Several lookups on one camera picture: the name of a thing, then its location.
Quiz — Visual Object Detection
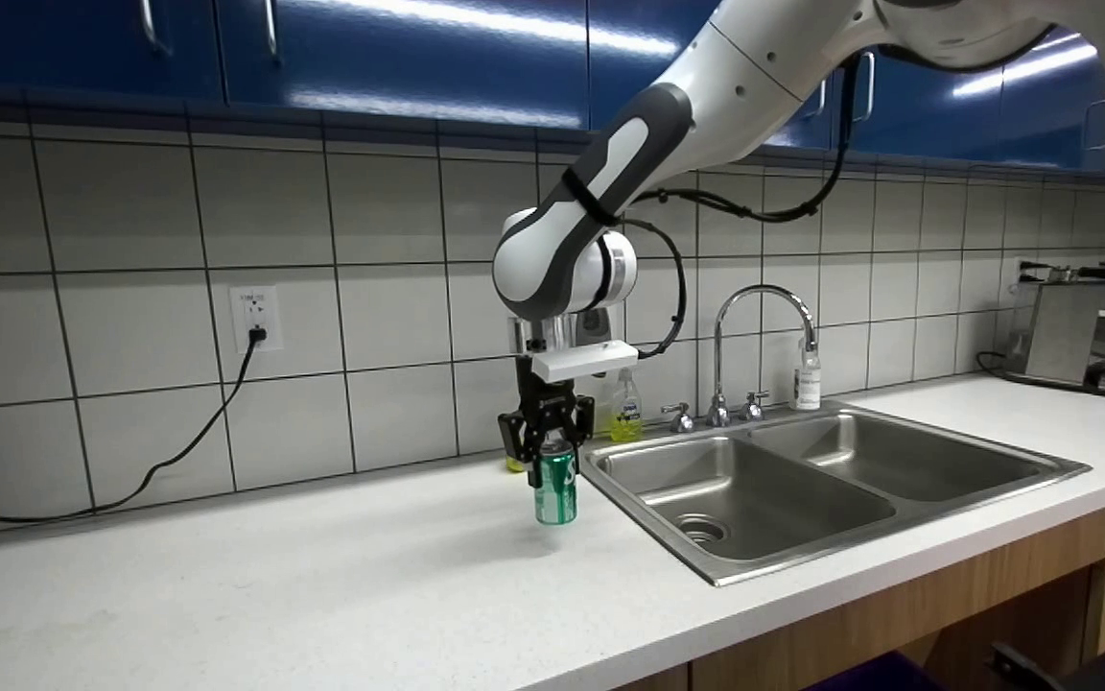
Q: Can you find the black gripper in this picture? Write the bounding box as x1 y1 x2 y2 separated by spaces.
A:
493 354 597 490

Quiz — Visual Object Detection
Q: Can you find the green soda can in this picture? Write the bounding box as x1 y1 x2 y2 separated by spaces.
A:
532 433 584 531

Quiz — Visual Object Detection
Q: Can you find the metal sink drain strainer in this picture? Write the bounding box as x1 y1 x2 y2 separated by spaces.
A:
676 510 730 551

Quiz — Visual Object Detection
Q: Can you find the stainless steel double sink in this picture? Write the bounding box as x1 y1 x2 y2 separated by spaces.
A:
574 402 1092 590

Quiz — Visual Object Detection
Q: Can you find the yellow dish soap bottle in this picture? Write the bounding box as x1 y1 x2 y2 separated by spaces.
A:
597 368 649 447

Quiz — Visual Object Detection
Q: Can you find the chrome gooseneck faucet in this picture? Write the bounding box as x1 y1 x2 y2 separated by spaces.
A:
702 282 819 430

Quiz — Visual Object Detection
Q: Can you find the clear pump soap bottle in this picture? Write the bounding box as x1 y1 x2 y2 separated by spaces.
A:
791 336 830 416

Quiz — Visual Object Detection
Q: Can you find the wooden base cabinet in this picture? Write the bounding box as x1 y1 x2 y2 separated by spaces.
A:
620 490 1105 691

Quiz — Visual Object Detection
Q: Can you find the dark blue chair seat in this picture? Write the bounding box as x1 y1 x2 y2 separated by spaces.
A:
805 649 952 691

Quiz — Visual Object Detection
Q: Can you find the silver countertop appliance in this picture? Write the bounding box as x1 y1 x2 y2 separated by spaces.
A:
1009 247 1105 402

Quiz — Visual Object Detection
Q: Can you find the black chair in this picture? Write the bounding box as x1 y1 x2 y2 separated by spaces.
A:
986 636 1105 691

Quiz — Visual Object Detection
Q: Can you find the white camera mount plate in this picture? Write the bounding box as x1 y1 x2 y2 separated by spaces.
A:
524 336 644 387

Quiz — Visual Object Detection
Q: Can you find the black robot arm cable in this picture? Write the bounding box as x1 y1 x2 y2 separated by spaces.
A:
616 52 862 364

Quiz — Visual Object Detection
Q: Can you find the white wall outlet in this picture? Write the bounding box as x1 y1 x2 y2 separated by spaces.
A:
231 283 282 354

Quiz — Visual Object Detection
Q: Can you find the black power cord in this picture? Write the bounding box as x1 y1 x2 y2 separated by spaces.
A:
0 324 271 531

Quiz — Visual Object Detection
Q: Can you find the blue wall cabinet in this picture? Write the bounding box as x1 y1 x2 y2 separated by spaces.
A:
0 0 1105 178

